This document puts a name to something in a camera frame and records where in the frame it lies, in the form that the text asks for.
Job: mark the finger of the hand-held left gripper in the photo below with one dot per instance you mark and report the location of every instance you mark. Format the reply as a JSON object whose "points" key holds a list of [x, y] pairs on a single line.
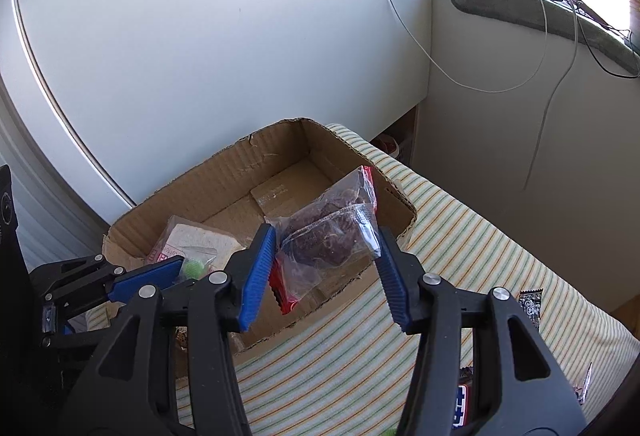
{"points": [[150, 276]]}

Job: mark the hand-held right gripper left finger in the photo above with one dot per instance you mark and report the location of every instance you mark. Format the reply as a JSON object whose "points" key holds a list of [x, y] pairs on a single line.
{"points": [[257, 276]]}

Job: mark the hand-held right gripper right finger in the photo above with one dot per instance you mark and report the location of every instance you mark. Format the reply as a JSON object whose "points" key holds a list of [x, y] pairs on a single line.
{"points": [[395, 286]]}

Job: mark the green candy packet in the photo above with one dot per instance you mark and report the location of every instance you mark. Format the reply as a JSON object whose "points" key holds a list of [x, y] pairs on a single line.
{"points": [[192, 268]]}

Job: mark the clear packet of dark snack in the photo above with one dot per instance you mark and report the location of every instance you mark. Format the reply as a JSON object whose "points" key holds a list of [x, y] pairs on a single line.
{"points": [[320, 236]]}

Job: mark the cardboard box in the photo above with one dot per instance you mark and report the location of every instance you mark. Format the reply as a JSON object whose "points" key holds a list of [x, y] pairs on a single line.
{"points": [[280, 156]]}

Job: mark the Snickers bar wrapper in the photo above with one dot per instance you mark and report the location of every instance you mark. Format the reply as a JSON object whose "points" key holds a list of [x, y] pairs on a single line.
{"points": [[462, 403]]}

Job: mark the bread packet with pink label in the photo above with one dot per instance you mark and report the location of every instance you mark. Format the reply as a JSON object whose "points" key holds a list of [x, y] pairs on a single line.
{"points": [[200, 236]]}

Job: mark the striped bed sheet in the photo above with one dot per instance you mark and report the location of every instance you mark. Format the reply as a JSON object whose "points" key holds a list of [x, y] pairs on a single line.
{"points": [[450, 226]]}

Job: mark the black white patterned snack packet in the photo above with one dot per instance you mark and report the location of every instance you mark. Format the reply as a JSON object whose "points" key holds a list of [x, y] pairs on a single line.
{"points": [[530, 308]]}

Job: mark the red shoe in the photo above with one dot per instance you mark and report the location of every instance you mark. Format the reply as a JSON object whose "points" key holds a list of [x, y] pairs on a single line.
{"points": [[387, 145]]}

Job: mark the small silver snack packet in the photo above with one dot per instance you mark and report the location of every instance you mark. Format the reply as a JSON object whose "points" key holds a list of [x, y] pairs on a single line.
{"points": [[584, 383]]}

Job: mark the white board panel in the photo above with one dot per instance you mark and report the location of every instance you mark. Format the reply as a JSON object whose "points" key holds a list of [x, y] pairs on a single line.
{"points": [[200, 41]]}

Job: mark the grey window sill mat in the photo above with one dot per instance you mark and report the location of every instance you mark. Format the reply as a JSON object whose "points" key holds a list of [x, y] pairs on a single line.
{"points": [[500, 1]]}

